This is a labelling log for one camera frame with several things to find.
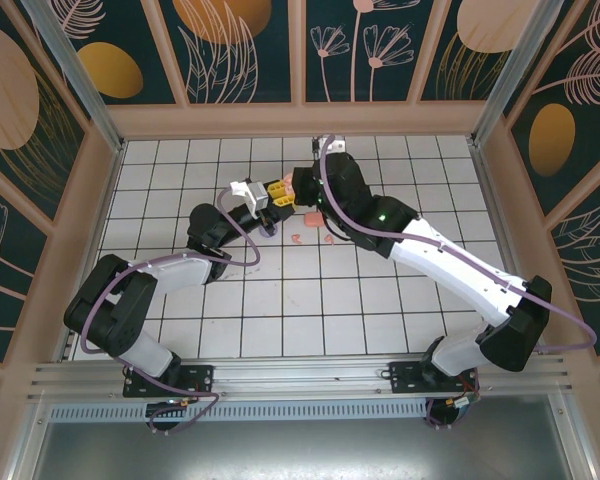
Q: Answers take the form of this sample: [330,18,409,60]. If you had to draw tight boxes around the brushed metal sheet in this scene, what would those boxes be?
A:
[29,418,576,480]

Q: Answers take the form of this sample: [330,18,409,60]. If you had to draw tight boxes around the black round base module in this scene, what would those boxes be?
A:
[424,393,482,432]

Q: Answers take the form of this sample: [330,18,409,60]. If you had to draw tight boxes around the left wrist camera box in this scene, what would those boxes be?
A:
[228,177,272,212]

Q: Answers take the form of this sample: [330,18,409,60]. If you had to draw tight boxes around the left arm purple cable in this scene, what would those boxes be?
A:
[81,188,261,435]

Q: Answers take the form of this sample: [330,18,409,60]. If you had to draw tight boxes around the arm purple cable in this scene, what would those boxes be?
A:
[312,132,599,431]
[81,188,261,435]

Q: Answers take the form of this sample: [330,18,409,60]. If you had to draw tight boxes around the aluminium side rail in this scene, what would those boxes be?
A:
[467,135,551,357]
[54,139,127,362]

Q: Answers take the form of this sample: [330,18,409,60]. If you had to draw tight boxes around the pink flower stems wall panel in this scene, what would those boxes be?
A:
[302,0,444,106]

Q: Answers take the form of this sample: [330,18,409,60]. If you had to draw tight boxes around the leaf outline wall panel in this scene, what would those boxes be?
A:
[154,0,302,107]

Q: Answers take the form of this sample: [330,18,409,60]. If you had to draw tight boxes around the beige disc wall panel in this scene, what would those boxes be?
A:
[418,0,536,104]
[0,0,90,224]

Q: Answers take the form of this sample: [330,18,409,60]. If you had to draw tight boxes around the wide aluminium base rail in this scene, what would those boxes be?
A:
[27,353,579,401]

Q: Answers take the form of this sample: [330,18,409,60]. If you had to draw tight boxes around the aluminium frame post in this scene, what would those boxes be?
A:
[549,394,599,480]
[7,399,49,480]
[18,0,127,152]
[471,0,567,147]

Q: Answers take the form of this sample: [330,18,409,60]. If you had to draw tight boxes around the slotted grey cable duct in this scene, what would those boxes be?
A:
[47,401,431,422]

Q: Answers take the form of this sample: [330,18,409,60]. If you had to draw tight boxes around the orange oval feather wall panel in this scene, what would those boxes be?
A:
[502,0,600,219]

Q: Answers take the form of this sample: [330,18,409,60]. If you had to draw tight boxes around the flower and disc wall panel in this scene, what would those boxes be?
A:
[0,152,51,364]

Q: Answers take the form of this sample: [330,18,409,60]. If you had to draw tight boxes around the pink feather wall panel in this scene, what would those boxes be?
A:
[544,172,600,359]

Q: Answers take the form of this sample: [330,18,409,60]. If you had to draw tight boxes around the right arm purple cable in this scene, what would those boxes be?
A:
[312,132,599,431]

